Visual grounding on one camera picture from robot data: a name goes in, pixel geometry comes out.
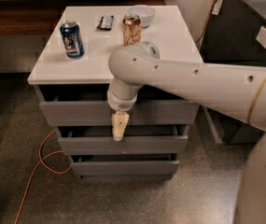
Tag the blue soda can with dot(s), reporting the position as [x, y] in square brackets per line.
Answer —
[72, 41]

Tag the brown wooden bench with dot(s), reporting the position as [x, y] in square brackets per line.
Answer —
[40, 17]

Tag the white bowl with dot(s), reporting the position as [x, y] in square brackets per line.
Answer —
[146, 14]

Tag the grey top drawer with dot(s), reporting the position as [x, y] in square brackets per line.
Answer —
[65, 106]

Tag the grey drawer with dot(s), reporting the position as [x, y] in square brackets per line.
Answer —
[98, 140]
[114, 165]
[65, 106]

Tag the black snack packet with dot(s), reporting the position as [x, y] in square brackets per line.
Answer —
[106, 23]

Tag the white label sticker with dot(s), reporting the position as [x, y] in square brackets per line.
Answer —
[261, 37]

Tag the gold soda can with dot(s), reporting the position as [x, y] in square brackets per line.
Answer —
[131, 29]

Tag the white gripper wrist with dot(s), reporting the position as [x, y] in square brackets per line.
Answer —
[121, 104]

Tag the grey bottom drawer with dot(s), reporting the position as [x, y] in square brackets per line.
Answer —
[114, 165]

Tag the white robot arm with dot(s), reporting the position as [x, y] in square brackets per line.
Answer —
[137, 65]

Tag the grey middle drawer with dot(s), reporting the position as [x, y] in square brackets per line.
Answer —
[98, 140]

